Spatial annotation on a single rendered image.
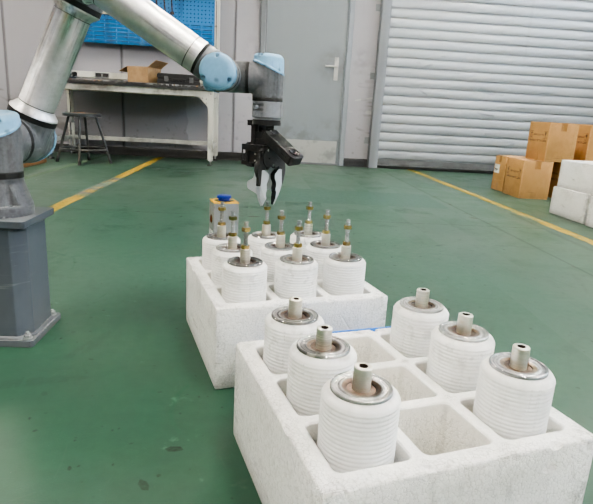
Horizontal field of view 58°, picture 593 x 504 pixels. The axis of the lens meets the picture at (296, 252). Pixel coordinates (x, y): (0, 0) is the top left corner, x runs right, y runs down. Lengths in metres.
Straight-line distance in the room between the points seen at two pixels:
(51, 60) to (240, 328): 0.78
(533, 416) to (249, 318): 0.57
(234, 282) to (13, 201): 0.56
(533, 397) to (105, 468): 0.65
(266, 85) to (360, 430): 0.91
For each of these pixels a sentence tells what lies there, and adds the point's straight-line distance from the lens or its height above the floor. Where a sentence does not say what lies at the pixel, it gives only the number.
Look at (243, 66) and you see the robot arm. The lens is 1.34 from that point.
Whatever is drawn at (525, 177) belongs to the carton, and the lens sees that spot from 4.60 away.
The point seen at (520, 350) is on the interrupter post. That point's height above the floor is 0.28.
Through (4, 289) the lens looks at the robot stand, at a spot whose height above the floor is 0.14.
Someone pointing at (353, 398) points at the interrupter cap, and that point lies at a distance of 0.63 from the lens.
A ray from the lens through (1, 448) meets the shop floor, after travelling 1.06.
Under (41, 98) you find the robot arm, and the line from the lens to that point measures 1.47.
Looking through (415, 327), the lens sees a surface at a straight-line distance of 0.92.
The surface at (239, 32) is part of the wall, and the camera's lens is 6.18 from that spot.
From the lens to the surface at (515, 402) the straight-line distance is 0.76.
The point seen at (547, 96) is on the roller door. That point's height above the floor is 0.90.
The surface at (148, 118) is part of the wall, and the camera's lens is 6.25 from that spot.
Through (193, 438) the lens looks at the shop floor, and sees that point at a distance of 1.01.
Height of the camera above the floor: 0.57
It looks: 15 degrees down
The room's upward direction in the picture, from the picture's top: 3 degrees clockwise
